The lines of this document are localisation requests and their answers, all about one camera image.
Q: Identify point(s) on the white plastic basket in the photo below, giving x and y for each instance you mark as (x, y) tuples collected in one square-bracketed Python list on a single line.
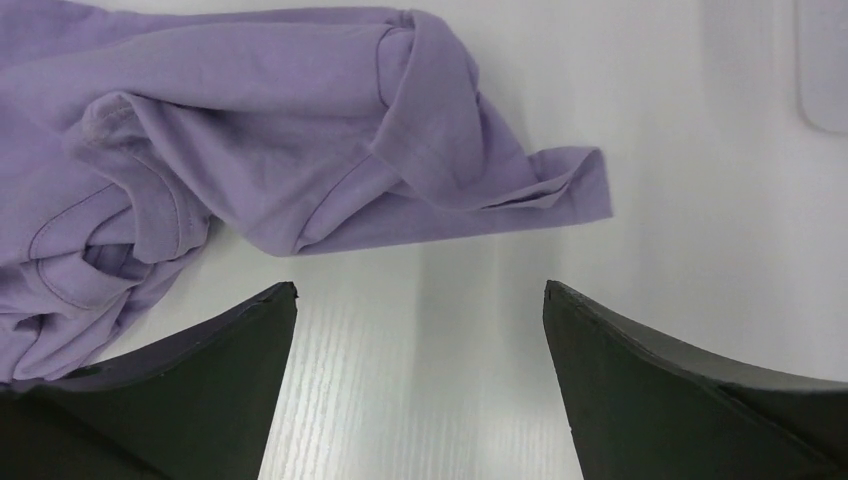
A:
[(822, 63)]

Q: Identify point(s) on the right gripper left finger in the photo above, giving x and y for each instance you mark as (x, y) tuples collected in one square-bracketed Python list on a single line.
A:
[(198, 404)]

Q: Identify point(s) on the purple t-shirt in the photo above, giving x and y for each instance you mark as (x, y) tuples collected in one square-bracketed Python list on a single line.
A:
[(307, 131)]

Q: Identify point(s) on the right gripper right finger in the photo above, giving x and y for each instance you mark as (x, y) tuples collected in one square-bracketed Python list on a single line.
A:
[(642, 404)]

